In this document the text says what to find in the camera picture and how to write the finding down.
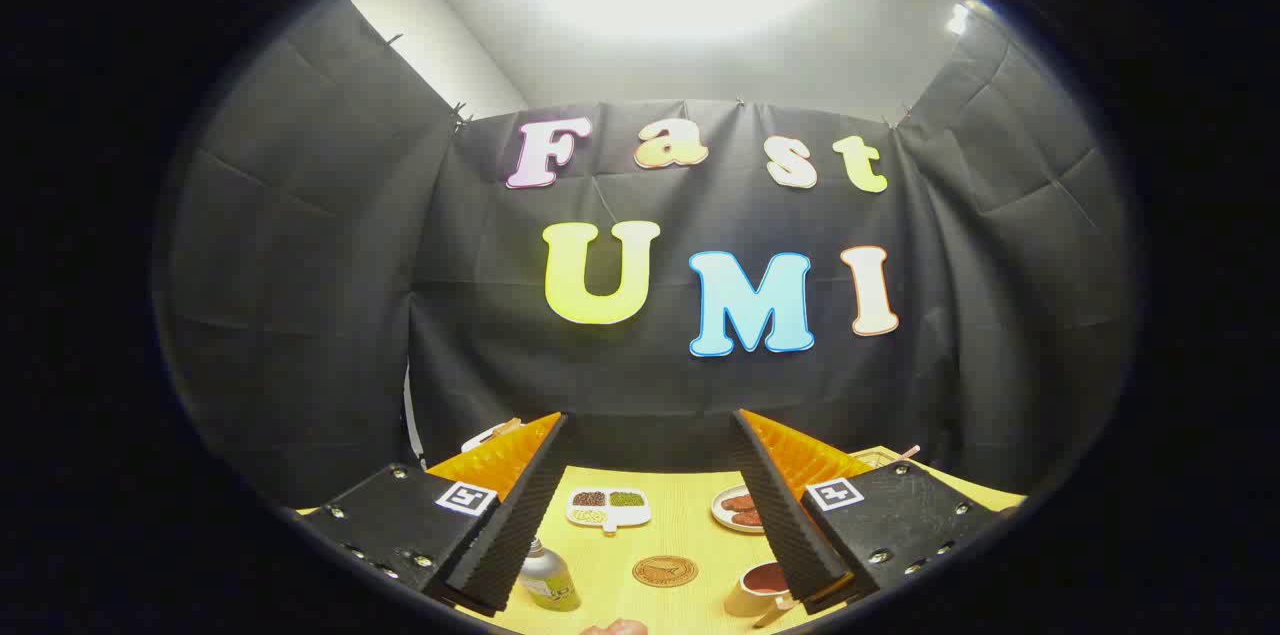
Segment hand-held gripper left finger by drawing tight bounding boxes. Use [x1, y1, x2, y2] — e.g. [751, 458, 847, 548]
[298, 411, 572, 615]

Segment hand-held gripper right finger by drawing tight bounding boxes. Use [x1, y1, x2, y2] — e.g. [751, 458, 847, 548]
[730, 408, 1004, 616]

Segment silver green label bottle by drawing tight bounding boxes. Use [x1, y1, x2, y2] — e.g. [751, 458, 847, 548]
[517, 537, 582, 613]

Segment cream cup with wooden handle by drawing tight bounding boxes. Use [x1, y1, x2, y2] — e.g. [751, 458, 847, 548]
[724, 560, 801, 628]

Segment round cork coaster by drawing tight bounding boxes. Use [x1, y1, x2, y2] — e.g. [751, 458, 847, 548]
[632, 555, 699, 588]

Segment round white plate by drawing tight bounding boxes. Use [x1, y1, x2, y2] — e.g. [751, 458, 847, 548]
[711, 485, 766, 535]

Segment white toaster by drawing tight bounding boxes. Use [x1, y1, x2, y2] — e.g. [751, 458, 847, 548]
[461, 420, 521, 453]

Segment white divided tray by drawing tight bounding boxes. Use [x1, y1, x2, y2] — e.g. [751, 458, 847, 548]
[566, 487, 652, 535]

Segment wooden table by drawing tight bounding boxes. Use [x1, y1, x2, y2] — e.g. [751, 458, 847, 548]
[295, 445, 1028, 635]

